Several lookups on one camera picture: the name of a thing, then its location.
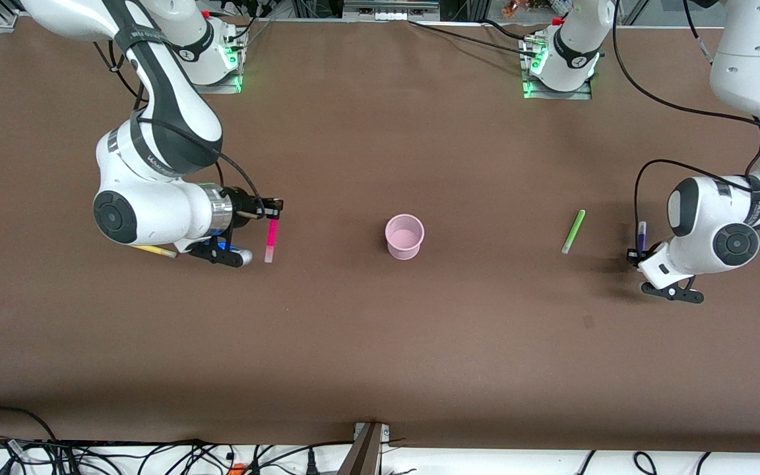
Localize pink pen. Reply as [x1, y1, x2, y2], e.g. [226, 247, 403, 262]
[264, 218, 280, 264]

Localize pink pen holder cup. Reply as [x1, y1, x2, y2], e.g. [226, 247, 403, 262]
[384, 214, 426, 261]

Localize green pen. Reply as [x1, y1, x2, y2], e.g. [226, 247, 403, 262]
[561, 209, 586, 255]

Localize grey metal device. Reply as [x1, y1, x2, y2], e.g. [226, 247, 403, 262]
[344, 0, 440, 22]

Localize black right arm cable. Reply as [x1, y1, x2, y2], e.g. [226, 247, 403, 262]
[92, 40, 269, 218]

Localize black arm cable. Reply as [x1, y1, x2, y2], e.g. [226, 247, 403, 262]
[611, 0, 760, 261]
[92, 40, 269, 218]

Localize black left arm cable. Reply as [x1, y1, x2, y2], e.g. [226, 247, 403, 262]
[611, 0, 760, 261]

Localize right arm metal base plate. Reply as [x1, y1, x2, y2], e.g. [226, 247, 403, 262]
[195, 40, 243, 94]

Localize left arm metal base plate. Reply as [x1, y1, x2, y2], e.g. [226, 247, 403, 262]
[520, 36, 593, 101]

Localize black base cable bundle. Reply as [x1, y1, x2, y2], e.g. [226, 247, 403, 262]
[234, 0, 276, 48]

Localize long black table cable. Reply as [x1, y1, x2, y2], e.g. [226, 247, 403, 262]
[408, 20, 539, 57]

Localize metal support post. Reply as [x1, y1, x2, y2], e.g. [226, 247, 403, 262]
[339, 422, 391, 475]

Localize short black table cable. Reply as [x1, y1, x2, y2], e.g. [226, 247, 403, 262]
[479, 18, 532, 42]

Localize arched black cable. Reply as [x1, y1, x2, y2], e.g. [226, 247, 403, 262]
[0, 406, 57, 441]

